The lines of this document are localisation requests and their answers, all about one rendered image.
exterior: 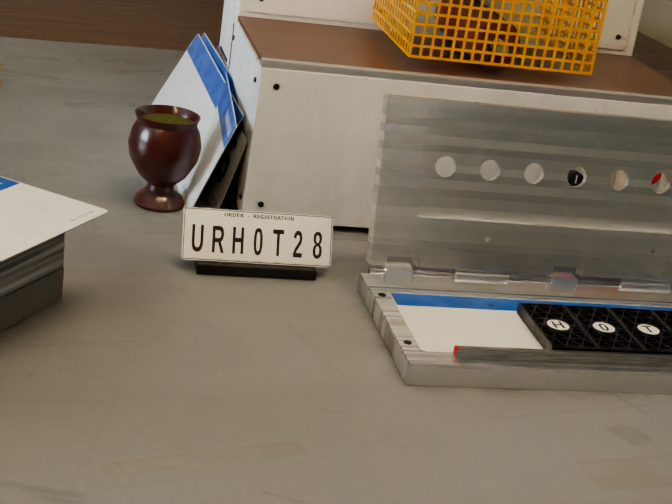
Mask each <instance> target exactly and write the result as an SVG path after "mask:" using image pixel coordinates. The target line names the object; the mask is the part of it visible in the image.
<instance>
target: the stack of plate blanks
mask: <svg viewBox="0 0 672 504"><path fill-rule="evenodd" d="M64 238H65V233H63V234H61V235H59V236H57V237H54V238H52V239H50V240H48V241H46V242H44V243H41V244H39V245H37V246H35V247H33V248H31V249H28V250H26V251H24V252H22V253H20V254H18V255H15V256H13V257H11V258H9V259H7V260H5V261H2V262H0V331H2V330H4V329H6V328H7V327H9V326H11V325H13V324H15V323H17V322H19V321H21V320H22V319H24V318H26V317H28V316H30V315H32V314H34V313H35V312H37V311H39V310H41V309H43V308H45V307H47V306H48V305H50V304H52V303H54V302H56V301H58V300H60V299H61V298H62V291H63V276H64V267H63V262H64V248H65V242H64Z"/></svg>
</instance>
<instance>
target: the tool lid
mask: <svg viewBox="0 0 672 504"><path fill-rule="evenodd" d="M444 156H449V157H450V158H451V159H452V160H453V163H454V168H453V170H452V172H451V173H450V174H449V175H447V176H440V175H439V174H438V173H437V171H436V163H437V161H438V160H439V159H440V158H441V157H444ZM487 160H494V161H495V162H496V163H497V166H498V172H497V174H496V176H495V177H493V178H492V179H489V180H486V179H484V178H483V177H482V176H481V173H480V169H481V166H482V164H483V163H484V162H485V161H487ZM532 163H537V164H538V165H539V166H540V168H541V176H540V178H539V179H538V180H537V181H536V182H533V183H529V182H527V181H526V179H525V177H524V172H525V169H526V167H527V166H528V165H530V164H532ZM574 167H580V168H581V169H582V170H583V172H584V178H583V181H582V182H581V183H580V184H579V185H577V186H571V185H570V184H569V182H568V180H567V176H568V173H569V171H570V170H571V169H572V168H574ZM617 170H622V171H623V172H624V173H625V176H626V181H625V184H624V185H623V186H622V187H621V188H619V189H613V188H612V187H611V185H610V177H611V175H612V174H613V173H614V172H615V171H617ZM660 173H663V174H664V175H665V176H666V178H667V185H666V187H665V188H664V190H662V191H661V192H655V191H654V190H653V189H652V186H651V183H652V179H653V178H654V177H655V176H656V175H657V174H660ZM387 256H396V257H413V264H414V265H415V266H417V267H425V268H443V269H452V271H454V278H453V279H452V281H453V282H460V283H478V284H496V285H507V283H508V281H509V272H513V273H530V274H548V275H553V269H554V266H565V267H576V272H575V273H576V274H578V275H580V276H583V277H600V278H617V279H616V281H619V282H620V286H619V288H616V289H617V291H625V292H643V293H661V294H668V293H669V292H670V291H671V284H672V120H666V119H655V118H644V117H633V116H622V115H611V114H600V113H589V112H578V111H567V110H556V109H545V108H534V107H523V106H512V105H501V104H490V103H479V102H468V101H457V100H446V99H435V98H424V97H413V96H402V95H391V94H384V97H383V106H382V115H381V124H380V133H379V142H378V152H377V161H376V170H375V179H374V188H373V197H372V206H371V215H370V224H369V233H368V242H367V251H366V261H367V262H368V263H369V264H373V265H386V263H387Z"/></svg>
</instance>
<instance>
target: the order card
mask: <svg viewBox="0 0 672 504"><path fill-rule="evenodd" d="M332 231H333V217H331V216H319V215H304V214H288V213H273V212H258V211H243V210H228V209H213V208H198V207H185V208H184V216H183V234H182V253H181V258H182V259H184V260H202V261H219V262H237V263H255V264H273V265H291V266H309V267H326V268H328V267H330V266H331V252H332Z"/></svg>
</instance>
